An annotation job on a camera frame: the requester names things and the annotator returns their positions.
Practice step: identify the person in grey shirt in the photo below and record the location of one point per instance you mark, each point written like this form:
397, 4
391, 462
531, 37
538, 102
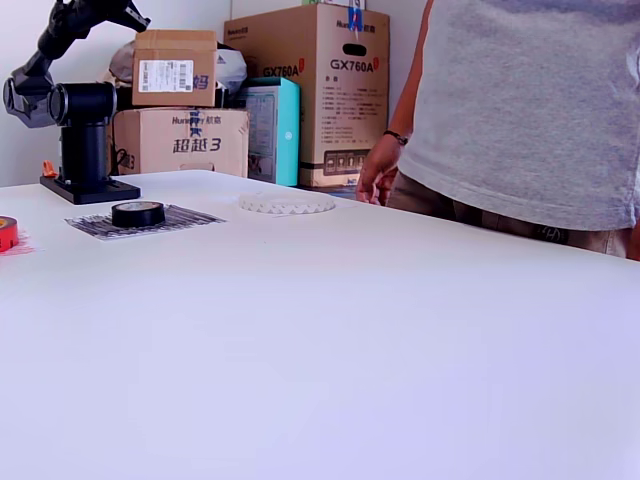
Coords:
525, 100

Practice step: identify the red scribbled paper sheet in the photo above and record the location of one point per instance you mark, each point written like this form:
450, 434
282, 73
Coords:
27, 247

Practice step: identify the small labelled cardboard box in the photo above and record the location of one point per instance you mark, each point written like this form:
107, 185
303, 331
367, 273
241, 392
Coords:
175, 45

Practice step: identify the person's right forearm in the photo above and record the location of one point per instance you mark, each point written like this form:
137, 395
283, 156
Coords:
402, 100

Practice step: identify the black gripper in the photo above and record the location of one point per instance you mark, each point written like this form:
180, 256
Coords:
112, 9

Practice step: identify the black tape roll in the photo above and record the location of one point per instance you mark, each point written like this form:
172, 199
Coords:
137, 219

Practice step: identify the black scribbled paper sheet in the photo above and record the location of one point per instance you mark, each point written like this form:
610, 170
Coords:
190, 217

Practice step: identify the orange clamp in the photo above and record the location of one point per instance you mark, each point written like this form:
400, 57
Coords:
48, 170

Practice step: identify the red tape roll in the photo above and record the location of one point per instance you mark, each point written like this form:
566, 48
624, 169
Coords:
7, 237

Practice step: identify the person's right hand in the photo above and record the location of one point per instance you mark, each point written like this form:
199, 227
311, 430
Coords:
377, 170

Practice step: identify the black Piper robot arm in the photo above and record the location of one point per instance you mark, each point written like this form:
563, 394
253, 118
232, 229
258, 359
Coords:
82, 150

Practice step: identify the white tape roll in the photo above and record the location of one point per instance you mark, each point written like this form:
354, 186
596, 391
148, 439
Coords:
285, 206

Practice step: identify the person's left hand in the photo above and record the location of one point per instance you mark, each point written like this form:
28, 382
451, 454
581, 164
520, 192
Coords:
634, 245

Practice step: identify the teal carton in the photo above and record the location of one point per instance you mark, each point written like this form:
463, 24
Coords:
287, 150

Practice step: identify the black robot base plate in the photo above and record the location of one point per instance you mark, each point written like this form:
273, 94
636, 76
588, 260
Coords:
100, 192

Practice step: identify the Huntkey brown cardboard carton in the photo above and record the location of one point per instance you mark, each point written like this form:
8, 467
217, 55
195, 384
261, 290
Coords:
145, 135

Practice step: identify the white bag with logo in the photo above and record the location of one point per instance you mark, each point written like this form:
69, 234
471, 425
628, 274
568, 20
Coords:
232, 67

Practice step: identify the large GX760A cardboard carton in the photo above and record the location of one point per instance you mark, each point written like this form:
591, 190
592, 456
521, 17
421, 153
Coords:
320, 30

